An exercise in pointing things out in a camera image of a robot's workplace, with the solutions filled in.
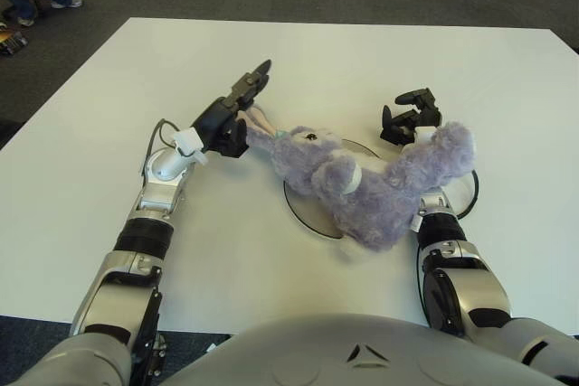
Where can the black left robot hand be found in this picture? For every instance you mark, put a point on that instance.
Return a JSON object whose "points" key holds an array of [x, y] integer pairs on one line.
{"points": [[217, 121]]}

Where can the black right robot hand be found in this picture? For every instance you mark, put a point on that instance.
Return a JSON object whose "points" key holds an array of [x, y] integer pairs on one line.
{"points": [[429, 115]]}

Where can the purple plush bunny doll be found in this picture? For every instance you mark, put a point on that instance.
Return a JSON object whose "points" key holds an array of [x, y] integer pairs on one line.
{"points": [[371, 205]]}

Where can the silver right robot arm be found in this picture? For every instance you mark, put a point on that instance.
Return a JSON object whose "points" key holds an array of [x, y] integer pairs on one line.
{"points": [[443, 232]]}

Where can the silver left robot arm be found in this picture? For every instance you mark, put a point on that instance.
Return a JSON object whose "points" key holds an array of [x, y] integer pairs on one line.
{"points": [[158, 169]]}

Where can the white plate with black rim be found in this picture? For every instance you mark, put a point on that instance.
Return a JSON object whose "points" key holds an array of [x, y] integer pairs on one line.
{"points": [[312, 214]]}

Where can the dark patterned box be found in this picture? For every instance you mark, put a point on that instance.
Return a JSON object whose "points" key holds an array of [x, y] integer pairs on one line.
{"points": [[11, 42]]}

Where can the black metal stand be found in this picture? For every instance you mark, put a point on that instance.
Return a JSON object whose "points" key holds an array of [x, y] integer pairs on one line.
{"points": [[159, 350]]}

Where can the grey robot torso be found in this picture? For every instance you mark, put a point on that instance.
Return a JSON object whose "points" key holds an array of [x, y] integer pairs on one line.
{"points": [[362, 359]]}

